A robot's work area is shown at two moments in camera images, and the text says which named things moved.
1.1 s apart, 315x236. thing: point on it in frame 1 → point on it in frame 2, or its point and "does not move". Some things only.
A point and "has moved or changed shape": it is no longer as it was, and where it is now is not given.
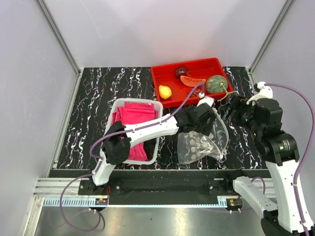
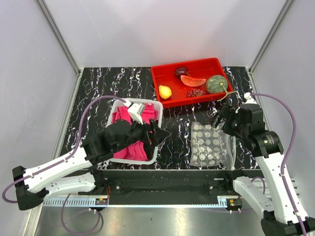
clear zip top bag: x=192 y=145 has moved or changed shape
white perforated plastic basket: x=116 y=102 does not move
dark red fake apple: x=181 y=71 does not move
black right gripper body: x=243 y=114 → x=232 y=122
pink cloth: x=133 y=113 does not move
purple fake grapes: x=196 y=93 does not move
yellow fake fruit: x=165 y=92 does not move
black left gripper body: x=204 y=128 → x=151 y=138
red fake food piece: x=192 y=82 does not move
